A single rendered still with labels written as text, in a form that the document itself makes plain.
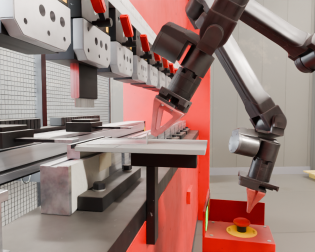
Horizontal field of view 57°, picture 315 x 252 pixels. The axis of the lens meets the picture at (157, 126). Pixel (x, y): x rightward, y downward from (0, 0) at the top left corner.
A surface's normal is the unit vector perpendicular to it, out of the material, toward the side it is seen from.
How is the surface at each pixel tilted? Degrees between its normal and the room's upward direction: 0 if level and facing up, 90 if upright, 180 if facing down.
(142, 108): 90
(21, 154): 90
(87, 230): 0
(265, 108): 79
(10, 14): 90
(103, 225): 0
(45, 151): 90
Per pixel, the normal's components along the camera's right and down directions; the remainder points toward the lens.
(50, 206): -0.19, 0.06
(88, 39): 0.98, 0.01
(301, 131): 0.07, 0.06
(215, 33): -0.26, 0.48
